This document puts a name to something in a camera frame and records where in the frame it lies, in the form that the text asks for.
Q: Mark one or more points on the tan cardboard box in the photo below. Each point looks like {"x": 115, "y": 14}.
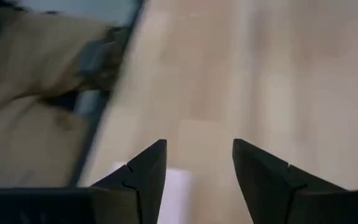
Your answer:
{"x": 26, "y": 62}

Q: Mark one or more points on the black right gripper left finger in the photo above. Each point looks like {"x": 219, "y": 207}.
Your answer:
{"x": 141, "y": 186}

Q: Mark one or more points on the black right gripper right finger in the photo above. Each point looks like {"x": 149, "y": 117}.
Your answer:
{"x": 266, "y": 186}

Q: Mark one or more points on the pink sticky note pad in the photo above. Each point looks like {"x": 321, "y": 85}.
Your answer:
{"x": 176, "y": 199}

